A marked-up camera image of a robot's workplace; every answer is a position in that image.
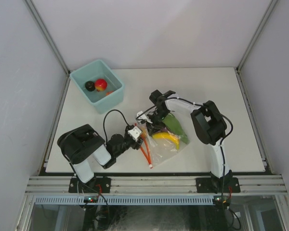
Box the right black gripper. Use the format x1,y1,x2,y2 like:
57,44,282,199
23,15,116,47
144,109,170,136

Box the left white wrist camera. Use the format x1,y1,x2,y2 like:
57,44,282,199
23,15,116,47
127,126,142,141

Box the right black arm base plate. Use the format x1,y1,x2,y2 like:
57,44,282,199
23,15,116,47
196,177,241,194

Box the yellow fake banana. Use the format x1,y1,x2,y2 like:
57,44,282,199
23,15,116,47
152,132,180,150

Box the clear zip top bag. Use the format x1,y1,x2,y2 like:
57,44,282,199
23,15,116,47
136,122,187,169

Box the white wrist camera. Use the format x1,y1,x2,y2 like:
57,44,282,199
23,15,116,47
135,111,152,124
127,126,142,141

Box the right black camera cable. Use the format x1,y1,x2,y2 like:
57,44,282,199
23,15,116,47
136,96,234,193

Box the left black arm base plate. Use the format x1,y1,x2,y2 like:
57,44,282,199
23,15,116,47
68,177,111,194

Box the right aluminium frame post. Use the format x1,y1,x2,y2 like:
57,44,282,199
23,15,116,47
236,0,280,72

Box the aluminium frame post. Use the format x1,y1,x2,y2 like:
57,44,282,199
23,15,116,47
23,0,72,75
236,0,280,72

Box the teal plastic bin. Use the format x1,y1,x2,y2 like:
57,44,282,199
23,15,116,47
70,59,125,114

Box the blue slotted cable duct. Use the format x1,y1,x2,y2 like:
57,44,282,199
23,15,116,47
35,195,214,205

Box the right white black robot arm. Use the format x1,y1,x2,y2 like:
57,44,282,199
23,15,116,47
144,90,233,193

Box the black camera cable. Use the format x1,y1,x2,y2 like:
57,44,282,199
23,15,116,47
103,109,133,145
136,96,234,193

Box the left black camera cable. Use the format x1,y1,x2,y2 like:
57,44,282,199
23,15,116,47
103,109,133,145

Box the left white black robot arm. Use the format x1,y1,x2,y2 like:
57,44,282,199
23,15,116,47
57,124,143,193

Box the left aluminium frame post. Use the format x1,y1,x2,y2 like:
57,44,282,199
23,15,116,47
23,0,72,75

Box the red fake apple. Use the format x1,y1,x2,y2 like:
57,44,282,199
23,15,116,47
95,78,108,92

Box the long purple fake eggplant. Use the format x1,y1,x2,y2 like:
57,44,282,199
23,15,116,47
158,127,168,132

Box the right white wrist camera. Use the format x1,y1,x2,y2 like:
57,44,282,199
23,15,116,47
135,111,152,124

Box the aluminium mounting rail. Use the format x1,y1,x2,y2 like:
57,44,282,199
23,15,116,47
25,175,287,195

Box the dark purple fake eggplant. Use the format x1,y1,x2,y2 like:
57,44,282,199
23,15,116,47
85,81,95,92

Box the green fake leaf vegetable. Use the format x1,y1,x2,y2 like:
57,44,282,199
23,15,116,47
162,113,190,144

